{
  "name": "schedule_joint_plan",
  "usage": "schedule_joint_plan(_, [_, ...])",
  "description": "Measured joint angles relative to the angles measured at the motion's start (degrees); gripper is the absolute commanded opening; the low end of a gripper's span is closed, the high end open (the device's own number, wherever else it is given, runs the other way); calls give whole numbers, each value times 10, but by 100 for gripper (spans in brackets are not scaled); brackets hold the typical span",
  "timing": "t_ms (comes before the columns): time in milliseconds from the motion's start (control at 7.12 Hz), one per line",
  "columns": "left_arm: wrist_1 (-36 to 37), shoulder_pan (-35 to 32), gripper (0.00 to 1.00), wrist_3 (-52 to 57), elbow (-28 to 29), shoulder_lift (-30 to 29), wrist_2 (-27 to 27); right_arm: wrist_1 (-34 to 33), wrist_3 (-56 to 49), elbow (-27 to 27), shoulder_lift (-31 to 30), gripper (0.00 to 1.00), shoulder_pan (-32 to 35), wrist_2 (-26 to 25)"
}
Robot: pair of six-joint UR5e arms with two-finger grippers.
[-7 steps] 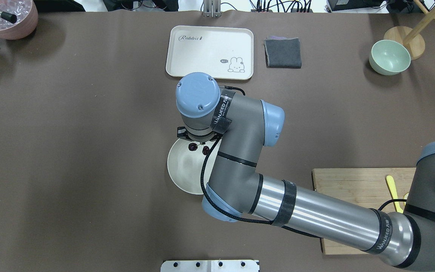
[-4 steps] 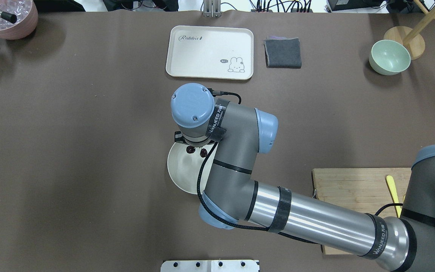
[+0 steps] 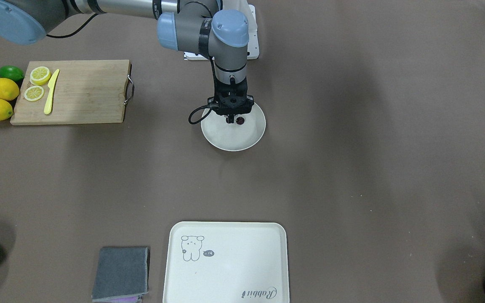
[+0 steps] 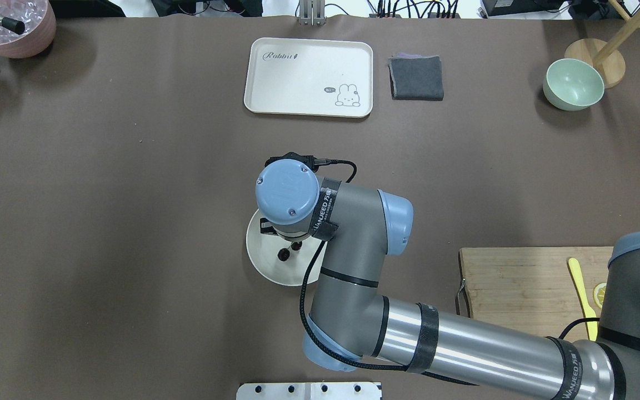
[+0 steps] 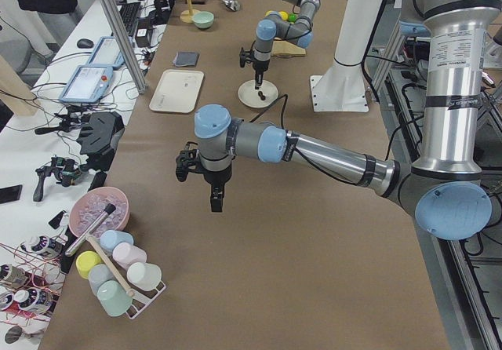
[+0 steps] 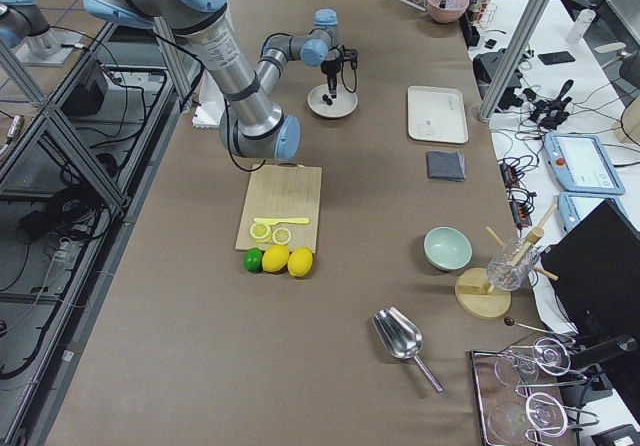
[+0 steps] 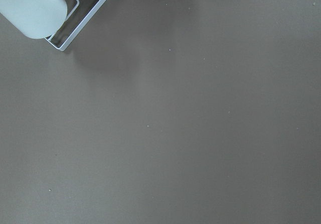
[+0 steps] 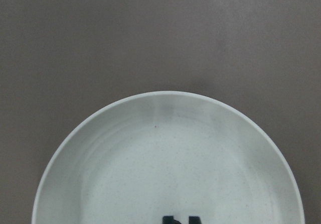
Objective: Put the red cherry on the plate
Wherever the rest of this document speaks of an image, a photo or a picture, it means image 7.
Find white cup rack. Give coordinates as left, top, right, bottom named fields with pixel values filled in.
left=46, top=0, right=107, bottom=52

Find mint green cup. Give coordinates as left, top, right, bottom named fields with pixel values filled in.
left=1, top=0, right=68, bottom=39

